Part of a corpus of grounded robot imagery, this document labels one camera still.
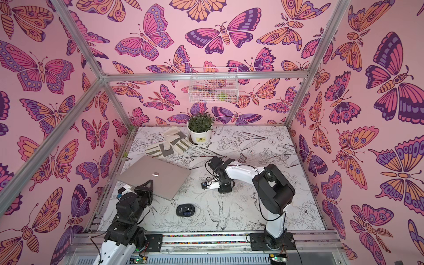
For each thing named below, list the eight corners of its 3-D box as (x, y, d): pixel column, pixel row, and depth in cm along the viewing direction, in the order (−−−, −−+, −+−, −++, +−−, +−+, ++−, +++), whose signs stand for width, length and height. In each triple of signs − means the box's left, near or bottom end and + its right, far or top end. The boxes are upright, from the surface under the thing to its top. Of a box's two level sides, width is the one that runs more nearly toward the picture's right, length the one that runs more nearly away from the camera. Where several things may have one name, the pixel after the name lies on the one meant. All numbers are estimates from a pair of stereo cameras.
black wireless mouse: (176, 216, 83) (175, 214, 81) (178, 206, 87) (177, 204, 84) (194, 216, 83) (193, 214, 81) (194, 206, 87) (194, 203, 84)
